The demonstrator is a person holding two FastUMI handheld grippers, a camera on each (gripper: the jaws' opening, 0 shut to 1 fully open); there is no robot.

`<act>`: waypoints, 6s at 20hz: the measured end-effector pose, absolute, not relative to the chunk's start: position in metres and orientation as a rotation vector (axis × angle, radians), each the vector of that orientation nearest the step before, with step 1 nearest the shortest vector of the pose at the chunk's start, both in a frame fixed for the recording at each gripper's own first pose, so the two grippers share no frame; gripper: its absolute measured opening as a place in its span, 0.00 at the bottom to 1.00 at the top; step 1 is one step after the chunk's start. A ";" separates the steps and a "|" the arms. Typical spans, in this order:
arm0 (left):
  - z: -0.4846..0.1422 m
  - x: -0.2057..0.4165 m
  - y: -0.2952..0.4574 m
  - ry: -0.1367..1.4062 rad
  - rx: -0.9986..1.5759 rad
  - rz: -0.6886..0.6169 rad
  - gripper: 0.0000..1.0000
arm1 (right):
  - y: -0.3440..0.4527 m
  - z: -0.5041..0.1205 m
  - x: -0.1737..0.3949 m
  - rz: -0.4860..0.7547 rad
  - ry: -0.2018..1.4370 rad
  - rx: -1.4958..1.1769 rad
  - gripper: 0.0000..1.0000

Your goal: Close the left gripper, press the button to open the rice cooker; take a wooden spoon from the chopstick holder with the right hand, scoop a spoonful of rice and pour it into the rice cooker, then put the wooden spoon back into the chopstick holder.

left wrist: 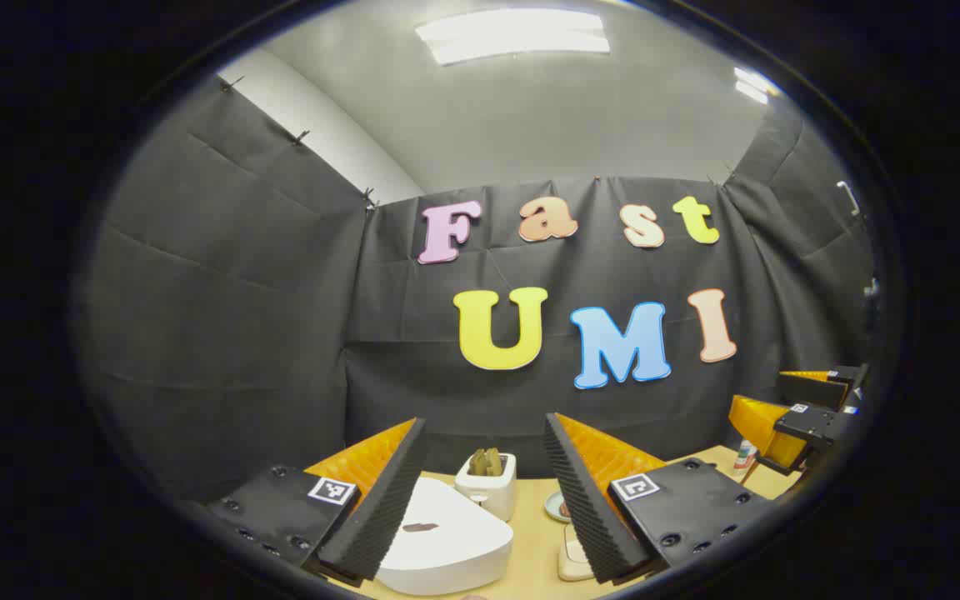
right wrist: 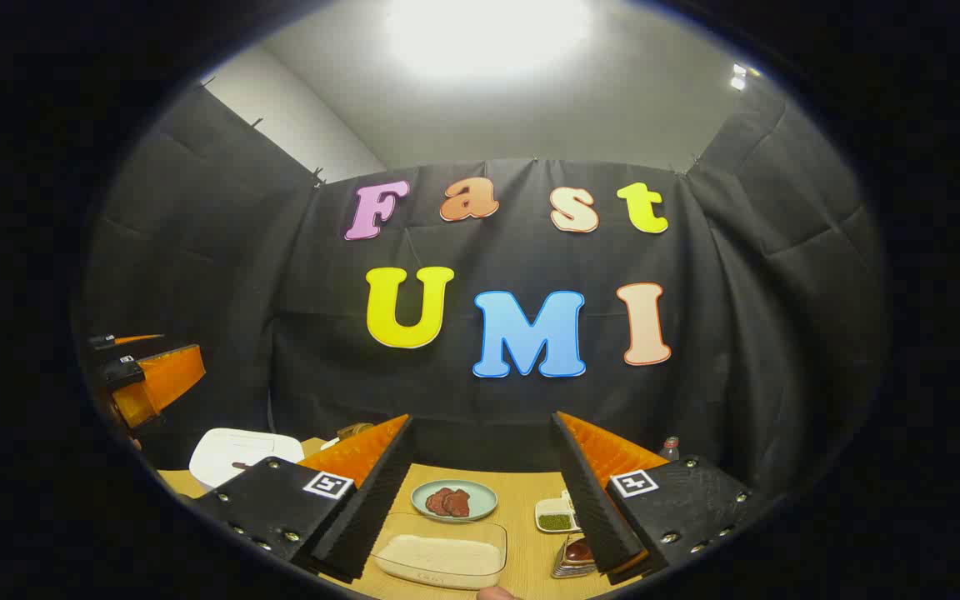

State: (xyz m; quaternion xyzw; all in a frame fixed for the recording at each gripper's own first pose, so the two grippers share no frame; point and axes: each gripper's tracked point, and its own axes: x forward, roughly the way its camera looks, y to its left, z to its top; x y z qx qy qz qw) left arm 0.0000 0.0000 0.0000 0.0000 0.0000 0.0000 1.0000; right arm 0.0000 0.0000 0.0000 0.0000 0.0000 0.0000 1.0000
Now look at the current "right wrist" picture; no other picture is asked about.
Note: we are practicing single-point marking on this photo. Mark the small ceiling spotlight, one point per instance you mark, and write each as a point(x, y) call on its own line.
point(738, 79)

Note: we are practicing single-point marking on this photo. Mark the clear plastic rice container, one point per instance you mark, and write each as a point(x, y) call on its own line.
point(438, 579)

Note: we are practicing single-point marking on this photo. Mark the green mung beans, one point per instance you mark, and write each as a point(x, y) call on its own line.
point(555, 522)

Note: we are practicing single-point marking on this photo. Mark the green round plate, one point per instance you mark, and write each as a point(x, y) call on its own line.
point(484, 498)

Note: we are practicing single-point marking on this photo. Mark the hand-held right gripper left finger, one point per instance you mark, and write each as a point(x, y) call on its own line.
point(363, 508)

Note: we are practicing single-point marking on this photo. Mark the white rice cooker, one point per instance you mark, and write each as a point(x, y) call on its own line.
point(238, 450)

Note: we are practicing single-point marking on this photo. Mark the brown meat slices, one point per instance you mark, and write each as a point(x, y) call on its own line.
point(448, 502)

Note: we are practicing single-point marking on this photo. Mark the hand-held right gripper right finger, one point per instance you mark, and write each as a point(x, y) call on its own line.
point(597, 508)

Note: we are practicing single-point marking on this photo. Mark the clear plastic bottle red cap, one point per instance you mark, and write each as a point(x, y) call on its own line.
point(670, 450)

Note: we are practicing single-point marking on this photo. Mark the black backdrop cloth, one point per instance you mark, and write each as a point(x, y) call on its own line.
point(738, 333)

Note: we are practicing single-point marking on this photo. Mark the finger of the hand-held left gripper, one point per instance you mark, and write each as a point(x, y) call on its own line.
point(126, 339)
point(167, 375)

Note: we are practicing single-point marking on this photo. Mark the white divided dish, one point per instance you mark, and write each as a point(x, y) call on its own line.
point(548, 507)

